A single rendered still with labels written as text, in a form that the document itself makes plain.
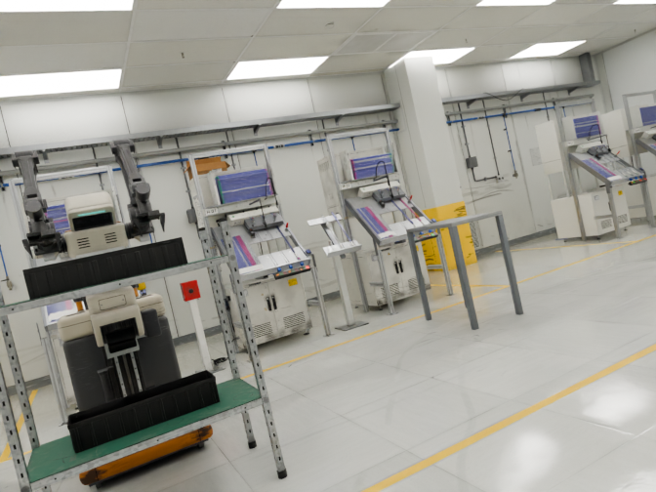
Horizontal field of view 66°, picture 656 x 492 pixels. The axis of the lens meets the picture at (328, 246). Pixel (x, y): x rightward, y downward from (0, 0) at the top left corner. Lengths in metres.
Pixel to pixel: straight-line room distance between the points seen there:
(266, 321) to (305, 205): 2.40
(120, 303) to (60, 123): 3.91
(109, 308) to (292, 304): 2.43
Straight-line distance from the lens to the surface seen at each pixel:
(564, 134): 7.87
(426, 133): 7.30
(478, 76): 8.96
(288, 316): 4.84
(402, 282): 5.42
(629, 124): 8.90
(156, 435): 2.12
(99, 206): 2.67
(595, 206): 7.66
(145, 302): 2.99
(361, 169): 5.45
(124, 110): 6.47
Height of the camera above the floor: 0.97
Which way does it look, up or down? 2 degrees down
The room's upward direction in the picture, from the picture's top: 13 degrees counter-clockwise
